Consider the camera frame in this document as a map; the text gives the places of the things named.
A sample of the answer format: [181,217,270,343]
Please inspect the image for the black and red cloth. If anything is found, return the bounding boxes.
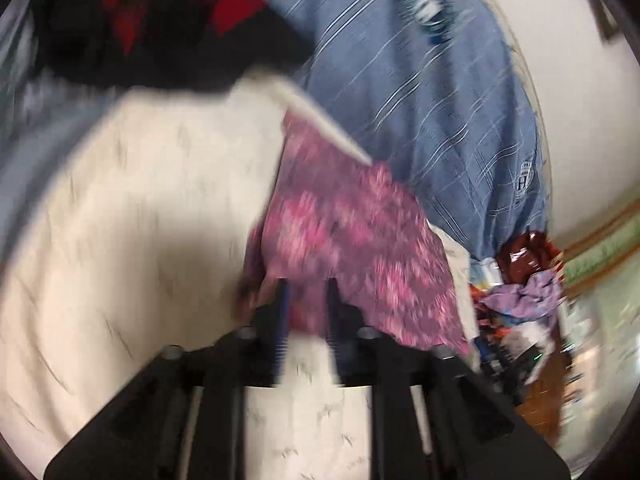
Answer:
[32,0,316,96]

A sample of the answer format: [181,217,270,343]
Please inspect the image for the red plastic bag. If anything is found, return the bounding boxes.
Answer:
[495,230,563,286]

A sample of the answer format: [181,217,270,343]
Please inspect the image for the wooden bed frame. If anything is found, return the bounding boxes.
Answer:
[515,375,566,451]

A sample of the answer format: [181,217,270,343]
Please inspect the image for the cream bird-print blanket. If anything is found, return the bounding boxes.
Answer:
[0,72,481,480]

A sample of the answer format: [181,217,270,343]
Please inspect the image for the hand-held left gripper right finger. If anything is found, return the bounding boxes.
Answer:
[325,280,568,480]

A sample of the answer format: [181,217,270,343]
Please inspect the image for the blue plaid quilt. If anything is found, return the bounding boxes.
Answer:
[265,0,551,261]

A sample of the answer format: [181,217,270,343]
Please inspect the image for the white colourful packet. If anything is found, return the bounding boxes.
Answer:
[467,257,503,306]

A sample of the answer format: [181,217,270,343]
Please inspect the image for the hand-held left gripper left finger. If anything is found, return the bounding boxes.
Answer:
[44,280,291,480]

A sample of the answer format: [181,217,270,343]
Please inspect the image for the purple floral shirt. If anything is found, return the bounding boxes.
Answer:
[237,110,473,356]

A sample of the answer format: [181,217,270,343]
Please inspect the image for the lavender cloth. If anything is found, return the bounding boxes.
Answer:
[480,272,566,318]

